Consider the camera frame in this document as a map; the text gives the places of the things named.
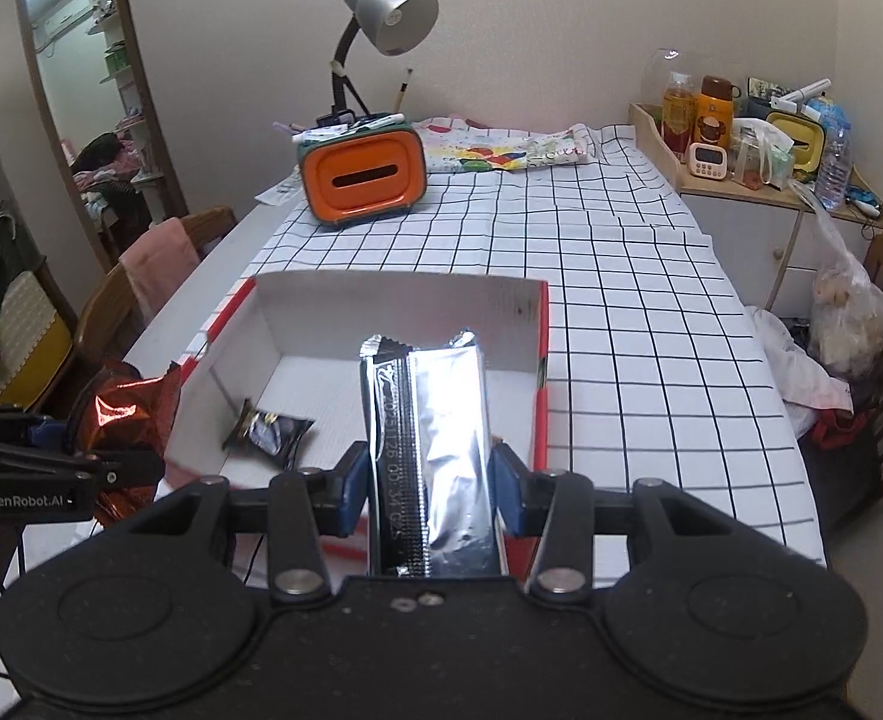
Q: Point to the clear plastic bag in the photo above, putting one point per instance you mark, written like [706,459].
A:
[850,315]

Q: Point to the yellow white foam mat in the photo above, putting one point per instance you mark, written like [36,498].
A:
[33,337]

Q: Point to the orange green desk organizer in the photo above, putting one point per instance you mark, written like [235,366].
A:
[359,176]

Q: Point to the clear water bottle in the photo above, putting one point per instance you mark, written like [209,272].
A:
[834,165]

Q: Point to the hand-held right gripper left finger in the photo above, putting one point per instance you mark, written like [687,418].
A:
[353,491]

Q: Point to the white cloth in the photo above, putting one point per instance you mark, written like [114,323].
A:
[794,367]

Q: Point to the paintbrush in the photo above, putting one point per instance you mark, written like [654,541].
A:
[404,90]

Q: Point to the yellow tissue box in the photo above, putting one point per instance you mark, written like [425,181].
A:
[798,142]

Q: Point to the pink towel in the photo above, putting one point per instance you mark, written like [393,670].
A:
[160,262]

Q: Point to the white black grid tablecloth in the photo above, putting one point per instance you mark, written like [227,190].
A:
[636,315]

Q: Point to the dark red foil snack packet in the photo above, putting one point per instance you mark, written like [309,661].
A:
[123,405]

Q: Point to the grey desk lamp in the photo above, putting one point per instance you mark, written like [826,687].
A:
[393,15]

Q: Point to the red cardboard box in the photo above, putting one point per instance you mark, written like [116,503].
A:
[411,322]

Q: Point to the white stick device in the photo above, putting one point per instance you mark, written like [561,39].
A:
[805,94]

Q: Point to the white side cabinet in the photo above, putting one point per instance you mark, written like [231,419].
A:
[741,232]

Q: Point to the red cloth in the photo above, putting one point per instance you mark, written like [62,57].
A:
[843,427]

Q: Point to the silver foil snack packet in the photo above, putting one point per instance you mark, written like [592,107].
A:
[441,450]

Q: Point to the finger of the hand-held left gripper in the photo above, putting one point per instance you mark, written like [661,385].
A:
[74,465]
[44,435]

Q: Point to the orange thermos flask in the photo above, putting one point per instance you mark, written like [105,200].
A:
[715,120]

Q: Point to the white kitchen timer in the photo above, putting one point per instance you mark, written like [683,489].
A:
[706,161]

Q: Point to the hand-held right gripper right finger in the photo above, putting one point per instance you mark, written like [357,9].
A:
[503,491]

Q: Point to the orange juice bottle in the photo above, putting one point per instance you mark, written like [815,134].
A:
[679,116]

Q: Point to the clear bag with jars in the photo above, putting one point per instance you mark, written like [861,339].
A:
[760,154]

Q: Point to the black snack packet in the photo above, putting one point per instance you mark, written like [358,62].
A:
[269,431]

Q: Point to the white papers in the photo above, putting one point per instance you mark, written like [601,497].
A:
[280,189]

